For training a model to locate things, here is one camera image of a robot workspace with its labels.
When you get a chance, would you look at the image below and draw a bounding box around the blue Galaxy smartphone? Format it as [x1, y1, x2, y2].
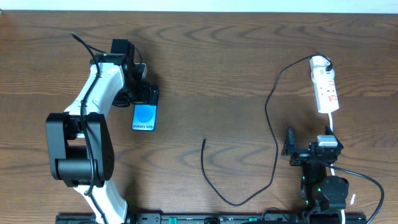
[131, 105, 157, 131]

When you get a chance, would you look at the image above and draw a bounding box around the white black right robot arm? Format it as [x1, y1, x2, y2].
[282, 126, 349, 223]

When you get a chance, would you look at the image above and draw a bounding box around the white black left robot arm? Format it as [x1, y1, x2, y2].
[45, 39, 159, 223]

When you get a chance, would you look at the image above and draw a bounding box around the white power strip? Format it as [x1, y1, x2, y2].
[310, 55, 339, 114]

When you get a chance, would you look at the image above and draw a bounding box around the black USB charging cable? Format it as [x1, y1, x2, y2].
[200, 53, 334, 207]

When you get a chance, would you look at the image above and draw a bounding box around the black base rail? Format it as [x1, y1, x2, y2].
[55, 212, 368, 224]

